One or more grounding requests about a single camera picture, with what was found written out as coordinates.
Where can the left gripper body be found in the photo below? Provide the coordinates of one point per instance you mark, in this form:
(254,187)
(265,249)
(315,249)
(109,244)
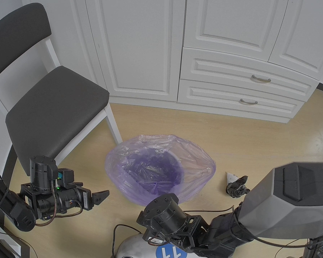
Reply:
(70,200)

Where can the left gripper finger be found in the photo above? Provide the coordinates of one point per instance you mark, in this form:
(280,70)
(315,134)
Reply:
(99,197)
(76,185)

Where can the purple plastic bag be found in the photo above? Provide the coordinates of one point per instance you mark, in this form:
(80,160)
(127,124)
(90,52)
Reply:
(196,165)

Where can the white paper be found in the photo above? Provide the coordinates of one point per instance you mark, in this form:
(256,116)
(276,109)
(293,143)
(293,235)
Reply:
(230,176)

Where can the black plastic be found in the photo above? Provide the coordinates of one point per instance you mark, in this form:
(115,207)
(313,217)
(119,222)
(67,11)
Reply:
(236,189)

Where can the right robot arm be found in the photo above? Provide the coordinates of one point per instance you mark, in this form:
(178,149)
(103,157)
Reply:
(298,197)

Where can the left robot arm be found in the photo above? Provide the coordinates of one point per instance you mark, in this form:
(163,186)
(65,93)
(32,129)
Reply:
(43,176)

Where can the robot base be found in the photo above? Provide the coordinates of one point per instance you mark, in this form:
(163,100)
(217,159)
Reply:
(134,247)

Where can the white chair grey cushions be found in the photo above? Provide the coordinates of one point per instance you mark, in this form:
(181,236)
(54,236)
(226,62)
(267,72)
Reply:
(56,103)

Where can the white wardrobe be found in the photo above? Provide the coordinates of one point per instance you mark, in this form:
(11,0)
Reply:
(218,23)

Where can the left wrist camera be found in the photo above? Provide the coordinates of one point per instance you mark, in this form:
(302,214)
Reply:
(66,177)

